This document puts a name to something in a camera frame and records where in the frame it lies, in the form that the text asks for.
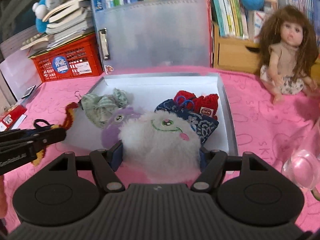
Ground navy floral fabric pouch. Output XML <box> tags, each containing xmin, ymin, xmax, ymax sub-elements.
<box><xmin>155</xmin><ymin>99</ymin><xmax>219</xmax><ymax>145</ymax></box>

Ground yellow red knitted charm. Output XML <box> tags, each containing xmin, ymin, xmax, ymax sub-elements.
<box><xmin>31</xmin><ymin>102</ymin><xmax>79</xmax><ymax>166</ymax></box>

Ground person's left hand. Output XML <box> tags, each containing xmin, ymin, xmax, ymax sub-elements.
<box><xmin>0</xmin><ymin>175</ymin><xmax>8</xmax><ymax>218</ymax></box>

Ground left blue plush toy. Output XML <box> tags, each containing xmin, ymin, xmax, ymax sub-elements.
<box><xmin>32</xmin><ymin>0</ymin><xmax>61</xmax><ymax>33</ymax></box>

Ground clear drinking glass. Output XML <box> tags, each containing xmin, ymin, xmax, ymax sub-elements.
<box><xmin>281</xmin><ymin>125</ymin><xmax>320</xmax><ymax>202</ymax></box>

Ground white shallow cardboard box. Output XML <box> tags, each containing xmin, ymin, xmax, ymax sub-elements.
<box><xmin>60</xmin><ymin>72</ymin><xmax>239</xmax><ymax>157</ymax></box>

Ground wooden drawer shelf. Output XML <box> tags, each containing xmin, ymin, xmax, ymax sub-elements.
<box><xmin>212</xmin><ymin>22</ymin><xmax>320</xmax><ymax>86</ymax></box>

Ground stack of books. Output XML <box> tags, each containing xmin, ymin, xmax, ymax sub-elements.
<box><xmin>20</xmin><ymin>0</ymin><xmax>94</xmax><ymax>50</ymax></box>

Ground green checked scrunchie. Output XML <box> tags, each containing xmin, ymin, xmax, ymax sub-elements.
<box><xmin>81</xmin><ymin>88</ymin><xmax>129</xmax><ymax>128</ymax></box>

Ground red plastic crate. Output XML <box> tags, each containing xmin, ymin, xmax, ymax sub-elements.
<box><xmin>30</xmin><ymin>33</ymin><xmax>103</xmax><ymax>82</ymax></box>

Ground white fluffy plush pouch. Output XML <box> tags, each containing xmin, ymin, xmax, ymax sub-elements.
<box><xmin>119</xmin><ymin>111</ymin><xmax>201</xmax><ymax>183</ymax></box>

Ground red knitted scrunchie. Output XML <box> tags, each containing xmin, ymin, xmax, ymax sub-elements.
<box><xmin>174</xmin><ymin>90</ymin><xmax>219</xmax><ymax>120</ymax></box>

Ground brown haired baby doll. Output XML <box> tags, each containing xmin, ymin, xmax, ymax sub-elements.
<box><xmin>259</xmin><ymin>5</ymin><xmax>319</xmax><ymax>105</ymax></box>

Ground purple fluffy plush pouch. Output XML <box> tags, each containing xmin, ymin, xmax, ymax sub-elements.
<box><xmin>101</xmin><ymin>107</ymin><xmax>143</xmax><ymax>149</ymax></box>

